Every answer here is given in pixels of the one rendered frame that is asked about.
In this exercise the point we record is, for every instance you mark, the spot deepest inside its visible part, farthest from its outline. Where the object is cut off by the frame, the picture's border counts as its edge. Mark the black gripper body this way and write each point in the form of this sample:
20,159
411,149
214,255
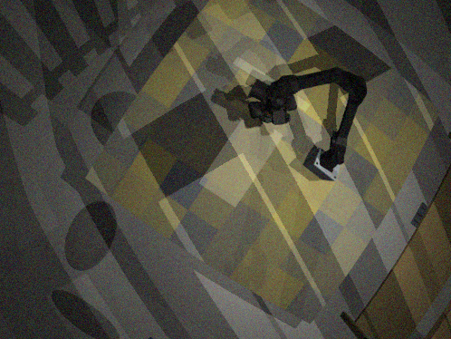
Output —
257,111

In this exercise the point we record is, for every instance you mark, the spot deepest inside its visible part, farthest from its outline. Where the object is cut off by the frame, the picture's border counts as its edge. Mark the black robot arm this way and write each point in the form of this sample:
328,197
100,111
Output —
287,85

